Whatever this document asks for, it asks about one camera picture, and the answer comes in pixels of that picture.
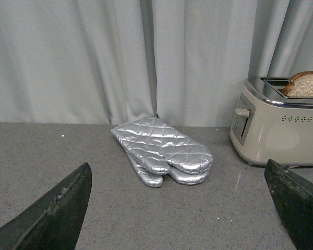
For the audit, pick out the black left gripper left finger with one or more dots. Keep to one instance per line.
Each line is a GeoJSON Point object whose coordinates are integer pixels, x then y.
{"type": "Point", "coordinates": [54, 221]}

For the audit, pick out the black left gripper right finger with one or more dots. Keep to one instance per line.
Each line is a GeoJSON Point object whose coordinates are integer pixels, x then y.
{"type": "Point", "coordinates": [293, 199]}

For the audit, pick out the brown bread slice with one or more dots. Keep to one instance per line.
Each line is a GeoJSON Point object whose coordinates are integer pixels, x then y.
{"type": "Point", "coordinates": [300, 85]}

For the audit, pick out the beige two-slot toaster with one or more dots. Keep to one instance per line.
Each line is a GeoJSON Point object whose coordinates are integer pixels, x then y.
{"type": "Point", "coordinates": [269, 125]}

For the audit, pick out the lower silver quilted oven mitt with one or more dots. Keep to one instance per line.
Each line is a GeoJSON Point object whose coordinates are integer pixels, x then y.
{"type": "Point", "coordinates": [156, 180]}

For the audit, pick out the silver quilted oven mitt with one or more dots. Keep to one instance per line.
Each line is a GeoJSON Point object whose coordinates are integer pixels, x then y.
{"type": "Point", "coordinates": [156, 180]}
{"type": "Point", "coordinates": [158, 147]}

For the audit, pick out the upper silver quilted oven mitt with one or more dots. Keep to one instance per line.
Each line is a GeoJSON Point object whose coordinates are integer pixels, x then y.
{"type": "Point", "coordinates": [158, 147]}

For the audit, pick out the grey curtain backdrop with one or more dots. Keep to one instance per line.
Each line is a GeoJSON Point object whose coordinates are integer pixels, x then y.
{"type": "Point", "coordinates": [108, 62]}

